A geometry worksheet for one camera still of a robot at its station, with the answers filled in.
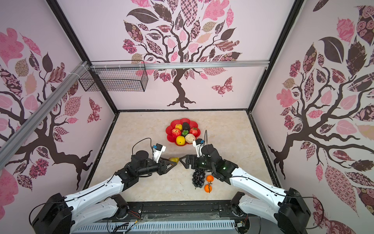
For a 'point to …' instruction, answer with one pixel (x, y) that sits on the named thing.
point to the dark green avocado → (186, 126)
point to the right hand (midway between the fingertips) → (184, 158)
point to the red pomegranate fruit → (176, 132)
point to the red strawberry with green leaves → (194, 130)
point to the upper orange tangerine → (210, 178)
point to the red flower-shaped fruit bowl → (182, 132)
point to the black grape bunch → (198, 178)
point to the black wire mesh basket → (115, 76)
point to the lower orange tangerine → (208, 188)
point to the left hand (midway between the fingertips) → (174, 166)
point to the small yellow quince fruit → (179, 126)
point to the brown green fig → (175, 159)
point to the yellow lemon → (180, 140)
